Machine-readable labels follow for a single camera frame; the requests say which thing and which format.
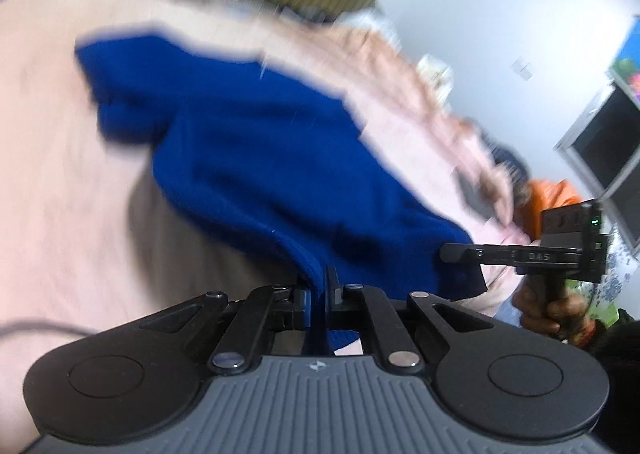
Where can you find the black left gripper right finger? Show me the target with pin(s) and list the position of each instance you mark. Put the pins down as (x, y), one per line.
(434, 372)

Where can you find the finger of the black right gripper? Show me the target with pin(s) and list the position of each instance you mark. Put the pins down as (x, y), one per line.
(512, 254)

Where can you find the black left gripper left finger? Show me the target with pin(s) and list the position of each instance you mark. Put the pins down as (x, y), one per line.
(129, 382)

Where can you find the blue knit sweater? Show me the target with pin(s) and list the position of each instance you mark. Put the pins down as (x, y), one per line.
(271, 167)

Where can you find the person's right hand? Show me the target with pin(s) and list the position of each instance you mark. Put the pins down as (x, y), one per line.
(566, 318)

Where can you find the orange garment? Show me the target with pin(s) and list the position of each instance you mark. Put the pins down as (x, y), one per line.
(540, 195)

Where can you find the orange blanket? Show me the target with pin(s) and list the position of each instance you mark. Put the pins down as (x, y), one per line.
(397, 78)

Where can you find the pink floral bed sheet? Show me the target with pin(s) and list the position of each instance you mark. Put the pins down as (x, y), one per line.
(87, 241)

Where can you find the cream knitted cloth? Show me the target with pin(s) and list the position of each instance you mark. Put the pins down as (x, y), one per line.
(438, 74)

